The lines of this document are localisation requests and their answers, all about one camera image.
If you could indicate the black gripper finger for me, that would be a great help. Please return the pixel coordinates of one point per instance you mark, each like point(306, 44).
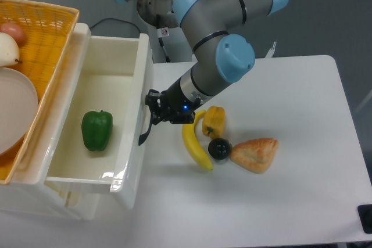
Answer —
point(153, 100)
point(185, 118)

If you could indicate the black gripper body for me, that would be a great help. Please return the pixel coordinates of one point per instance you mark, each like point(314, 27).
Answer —
point(174, 101)

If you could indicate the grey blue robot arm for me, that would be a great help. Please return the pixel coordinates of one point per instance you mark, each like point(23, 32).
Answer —
point(222, 58)

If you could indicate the white drawer cabinet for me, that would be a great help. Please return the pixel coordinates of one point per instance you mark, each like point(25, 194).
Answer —
point(29, 191)

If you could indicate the yellow banana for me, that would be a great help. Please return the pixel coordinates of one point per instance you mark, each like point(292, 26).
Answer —
point(192, 144)

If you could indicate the yellow bell pepper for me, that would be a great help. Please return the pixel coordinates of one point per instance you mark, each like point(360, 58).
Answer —
point(213, 122)

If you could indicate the dark round eggplant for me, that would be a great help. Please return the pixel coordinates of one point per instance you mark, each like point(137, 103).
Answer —
point(219, 148)

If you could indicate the green bell pepper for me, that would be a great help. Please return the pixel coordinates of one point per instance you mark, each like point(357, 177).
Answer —
point(96, 129)

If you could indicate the golden pastry turnover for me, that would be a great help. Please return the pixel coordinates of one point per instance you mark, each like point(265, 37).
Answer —
point(255, 155)

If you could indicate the orange woven basket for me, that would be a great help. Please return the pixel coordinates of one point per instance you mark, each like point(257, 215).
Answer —
point(48, 28)

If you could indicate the pink plate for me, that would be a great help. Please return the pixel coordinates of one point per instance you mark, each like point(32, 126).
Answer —
point(19, 104)

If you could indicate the white pear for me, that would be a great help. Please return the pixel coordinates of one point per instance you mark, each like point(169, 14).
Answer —
point(9, 52)

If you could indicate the red apple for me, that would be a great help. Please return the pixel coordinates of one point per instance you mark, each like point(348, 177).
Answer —
point(15, 31)

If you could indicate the black object at edge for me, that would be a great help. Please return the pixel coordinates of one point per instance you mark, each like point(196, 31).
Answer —
point(365, 215)

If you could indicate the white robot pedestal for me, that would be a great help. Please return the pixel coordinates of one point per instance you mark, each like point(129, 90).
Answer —
point(168, 42)

